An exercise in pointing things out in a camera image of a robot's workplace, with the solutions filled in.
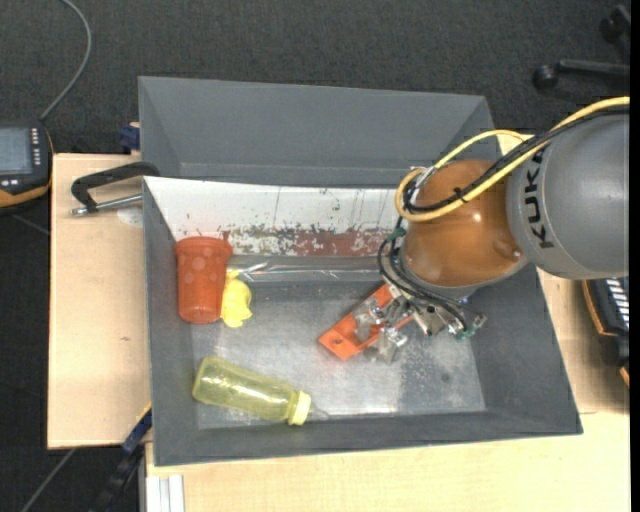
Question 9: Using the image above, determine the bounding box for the orange flat block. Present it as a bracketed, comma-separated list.
[317, 283, 417, 362]

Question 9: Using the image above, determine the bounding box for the yellow crumpled soft toy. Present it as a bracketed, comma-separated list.
[219, 269, 254, 329]

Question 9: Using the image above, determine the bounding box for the pale wood flat board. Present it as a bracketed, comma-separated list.
[47, 152, 154, 450]

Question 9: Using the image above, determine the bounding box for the grey metal bin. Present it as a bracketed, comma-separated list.
[137, 75, 584, 467]

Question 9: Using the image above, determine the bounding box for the orange plastic cup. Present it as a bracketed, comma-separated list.
[173, 236, 235, 325]

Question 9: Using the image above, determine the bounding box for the yellow clear baby bottle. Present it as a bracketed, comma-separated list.
[192, 355, 331, 428]

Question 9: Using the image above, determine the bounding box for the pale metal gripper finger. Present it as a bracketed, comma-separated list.
[353, 302, 392, 343]
[363, 325, 408, 366]

